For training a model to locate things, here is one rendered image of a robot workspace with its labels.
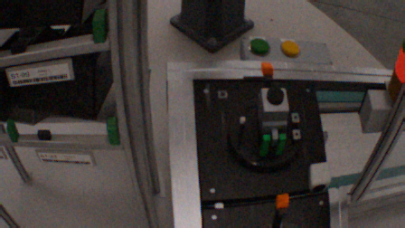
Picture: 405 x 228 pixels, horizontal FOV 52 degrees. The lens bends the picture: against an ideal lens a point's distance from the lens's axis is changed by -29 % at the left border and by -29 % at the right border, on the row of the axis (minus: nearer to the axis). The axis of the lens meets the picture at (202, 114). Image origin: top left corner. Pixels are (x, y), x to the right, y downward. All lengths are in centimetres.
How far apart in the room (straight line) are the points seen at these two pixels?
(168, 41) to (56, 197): 49
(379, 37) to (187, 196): 200
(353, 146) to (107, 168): 52
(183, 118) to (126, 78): 55
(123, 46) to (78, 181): 65
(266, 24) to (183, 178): 51
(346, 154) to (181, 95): 36
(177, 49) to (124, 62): 78
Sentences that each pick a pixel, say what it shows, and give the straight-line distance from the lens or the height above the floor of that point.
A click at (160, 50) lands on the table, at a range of 123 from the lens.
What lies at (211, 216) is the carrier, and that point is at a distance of 89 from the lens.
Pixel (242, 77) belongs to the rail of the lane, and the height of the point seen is 96.
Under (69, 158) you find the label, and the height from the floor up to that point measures 128.
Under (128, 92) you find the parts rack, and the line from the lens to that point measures 49.
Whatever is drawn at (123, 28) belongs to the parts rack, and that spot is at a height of 149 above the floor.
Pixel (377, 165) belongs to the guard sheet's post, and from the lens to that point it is 83.
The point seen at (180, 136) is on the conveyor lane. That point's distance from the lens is 99.
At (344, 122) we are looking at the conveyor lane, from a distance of 110.
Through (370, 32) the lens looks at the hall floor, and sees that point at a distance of 275.
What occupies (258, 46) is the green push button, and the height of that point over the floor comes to 97.
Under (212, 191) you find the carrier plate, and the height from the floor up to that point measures 97.
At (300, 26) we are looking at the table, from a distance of 134.
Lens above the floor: 179
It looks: 55 degrees down
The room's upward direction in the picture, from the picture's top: 2 degrees clockwise
